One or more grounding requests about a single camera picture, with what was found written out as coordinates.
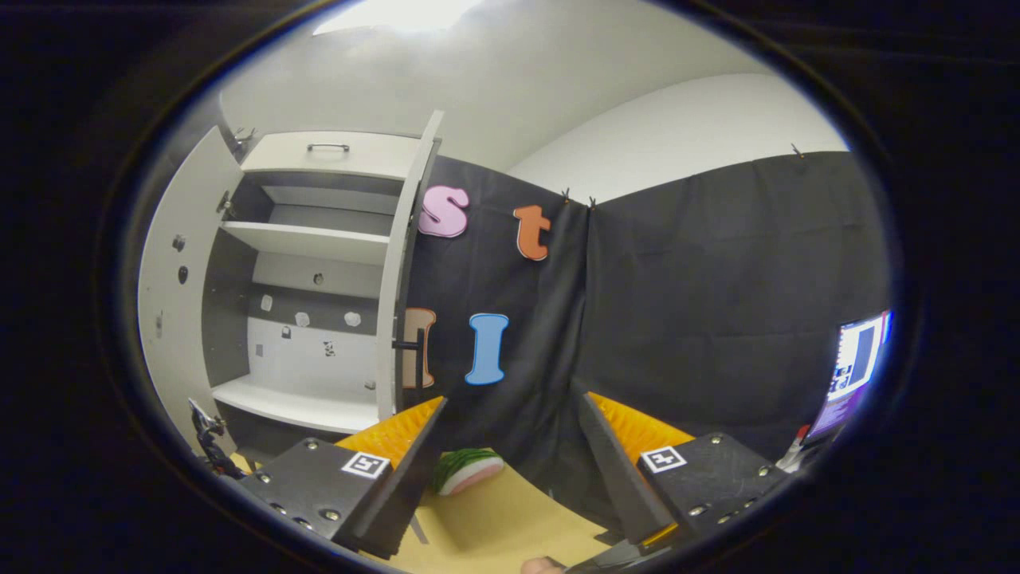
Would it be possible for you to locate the white cabinet shelf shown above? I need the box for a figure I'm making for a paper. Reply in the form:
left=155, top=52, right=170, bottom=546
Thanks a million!
left=221, top=221, right=392, bottom=267

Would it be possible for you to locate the white and grey cabinet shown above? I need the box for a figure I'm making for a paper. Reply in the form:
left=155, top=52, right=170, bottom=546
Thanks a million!
left=199, top=130, right=444, bottom=465

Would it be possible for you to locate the white cabinet door camera sticker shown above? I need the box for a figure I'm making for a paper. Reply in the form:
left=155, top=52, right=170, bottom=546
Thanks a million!
left=137, top=126, right=245, bottom=457

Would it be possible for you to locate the lit computer monitor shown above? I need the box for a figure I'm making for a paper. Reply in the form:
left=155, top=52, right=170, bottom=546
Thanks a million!
left=807, top=309, right=895, bottom=438

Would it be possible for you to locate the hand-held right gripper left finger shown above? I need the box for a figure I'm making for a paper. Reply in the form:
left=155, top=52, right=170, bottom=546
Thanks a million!
left=227, top=396, right=452, bottom=560

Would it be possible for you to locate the black backdrop cloth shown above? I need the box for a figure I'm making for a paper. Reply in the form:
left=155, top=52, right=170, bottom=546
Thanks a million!
left=401, top=150, right=893, bottom=529

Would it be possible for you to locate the small white and red object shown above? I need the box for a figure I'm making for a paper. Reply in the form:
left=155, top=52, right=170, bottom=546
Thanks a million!
left=775, top=425, right=823, bottom=473

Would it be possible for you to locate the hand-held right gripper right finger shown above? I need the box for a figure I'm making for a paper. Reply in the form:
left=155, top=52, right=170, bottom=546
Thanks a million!
left=579, top=391, right=794, bottom=559

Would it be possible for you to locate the watermelon slice toy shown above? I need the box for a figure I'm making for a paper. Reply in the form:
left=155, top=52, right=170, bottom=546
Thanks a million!
left=433, top=448, right=506, bottom=498

